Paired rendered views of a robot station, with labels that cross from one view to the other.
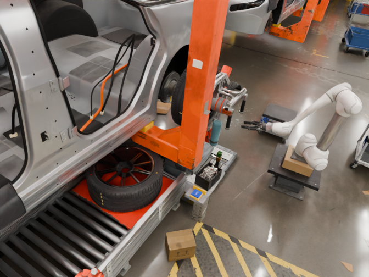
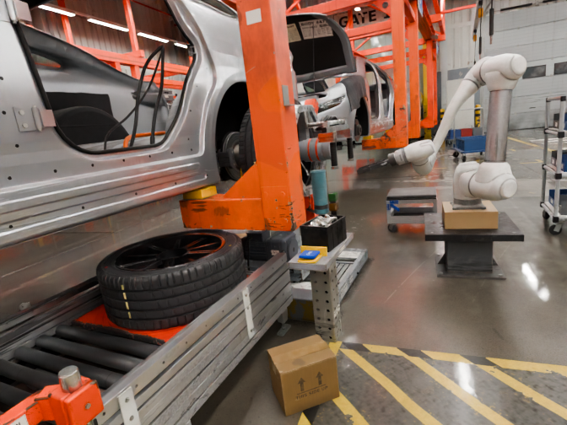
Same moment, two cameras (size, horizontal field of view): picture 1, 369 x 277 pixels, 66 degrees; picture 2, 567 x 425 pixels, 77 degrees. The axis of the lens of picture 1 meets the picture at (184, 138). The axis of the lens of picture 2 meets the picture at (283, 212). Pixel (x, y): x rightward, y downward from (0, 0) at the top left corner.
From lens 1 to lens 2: 1.24 m
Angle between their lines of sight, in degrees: 25
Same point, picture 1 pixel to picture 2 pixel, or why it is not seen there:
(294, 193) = (485, 273)
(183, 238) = (305, 350)
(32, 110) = not seen: outside the picture
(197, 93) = (265, 68)
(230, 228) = (396, 338)
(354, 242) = not seen: outside the picture
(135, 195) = (191, 277)
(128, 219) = not seen: hidden behind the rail
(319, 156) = (499, 171)
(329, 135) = (497, 131)
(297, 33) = (396, 137)
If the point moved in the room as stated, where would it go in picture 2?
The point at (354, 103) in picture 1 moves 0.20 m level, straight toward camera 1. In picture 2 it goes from (512, 56) to (513, 51)
